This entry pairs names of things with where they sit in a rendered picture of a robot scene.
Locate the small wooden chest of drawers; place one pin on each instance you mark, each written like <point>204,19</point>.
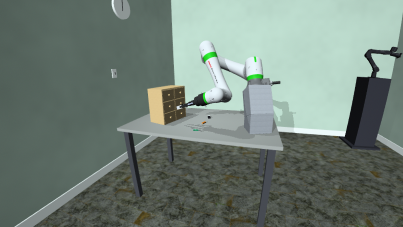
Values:
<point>156,107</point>

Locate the brown wooden drawer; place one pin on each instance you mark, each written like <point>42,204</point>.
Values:
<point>179,92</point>
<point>168,106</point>
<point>167,94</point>
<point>169,117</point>
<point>180,113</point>
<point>179,102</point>

